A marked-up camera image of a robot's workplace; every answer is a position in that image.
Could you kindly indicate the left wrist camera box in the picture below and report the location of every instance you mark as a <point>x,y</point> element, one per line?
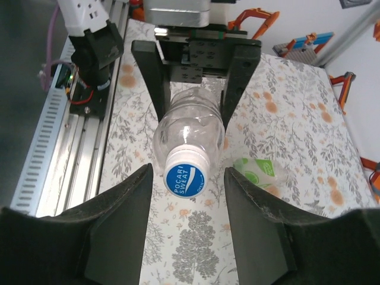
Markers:
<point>178,15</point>

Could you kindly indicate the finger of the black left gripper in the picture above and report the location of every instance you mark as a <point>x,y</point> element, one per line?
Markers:
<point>240,74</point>
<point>151,68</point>

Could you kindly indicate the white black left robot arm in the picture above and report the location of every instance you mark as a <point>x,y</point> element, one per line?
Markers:
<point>95,50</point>

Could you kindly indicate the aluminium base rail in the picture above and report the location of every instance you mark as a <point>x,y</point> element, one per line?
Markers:
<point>80,154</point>

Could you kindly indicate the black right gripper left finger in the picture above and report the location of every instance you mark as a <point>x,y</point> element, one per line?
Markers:
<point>59,252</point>

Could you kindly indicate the clear unlabelled plastic bottle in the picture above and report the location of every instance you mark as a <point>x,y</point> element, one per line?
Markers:
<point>190,124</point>

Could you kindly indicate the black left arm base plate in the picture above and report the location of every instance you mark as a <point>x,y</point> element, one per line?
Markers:
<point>89,107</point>

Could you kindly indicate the floral patterned tablecloth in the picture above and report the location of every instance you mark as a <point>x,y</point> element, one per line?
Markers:
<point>297,124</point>

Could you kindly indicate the small black controller board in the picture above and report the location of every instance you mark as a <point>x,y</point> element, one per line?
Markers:
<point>63,77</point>

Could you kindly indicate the green label soda bottle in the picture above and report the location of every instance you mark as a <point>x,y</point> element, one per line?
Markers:
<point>261,170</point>

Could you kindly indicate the aluminium frame post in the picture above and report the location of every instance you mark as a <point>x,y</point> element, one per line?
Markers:
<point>350,32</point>

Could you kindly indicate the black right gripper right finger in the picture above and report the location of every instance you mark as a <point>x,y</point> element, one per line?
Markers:
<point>311,252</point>

